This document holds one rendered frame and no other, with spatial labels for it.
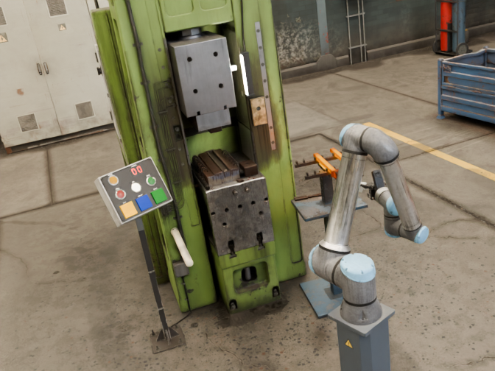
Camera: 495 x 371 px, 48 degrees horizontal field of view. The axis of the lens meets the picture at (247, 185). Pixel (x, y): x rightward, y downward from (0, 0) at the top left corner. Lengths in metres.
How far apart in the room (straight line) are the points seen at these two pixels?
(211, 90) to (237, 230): 0.89
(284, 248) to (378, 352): 1.38
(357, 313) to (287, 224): 1.37
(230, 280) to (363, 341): 1.26
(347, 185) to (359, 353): 0.76
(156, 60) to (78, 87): 5.19
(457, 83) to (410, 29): 4.40
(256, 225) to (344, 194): 1.06
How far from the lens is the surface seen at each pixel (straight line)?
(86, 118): 8.45
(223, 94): 3.20
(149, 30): 3.21
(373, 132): 2.45
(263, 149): 3.52
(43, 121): 8.44
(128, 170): 3.10
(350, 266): 2.47
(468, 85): 6.66
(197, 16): 3.26
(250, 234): 3.47
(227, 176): 3.34
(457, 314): 3.65
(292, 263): 3.92
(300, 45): 9.91
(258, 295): 3.72
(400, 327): 3.53
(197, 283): 3.76
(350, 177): 2.51
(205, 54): 3.14
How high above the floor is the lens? 2.20
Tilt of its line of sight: 23 degrees down
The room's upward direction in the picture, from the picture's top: 9 degrees counter-clockwise
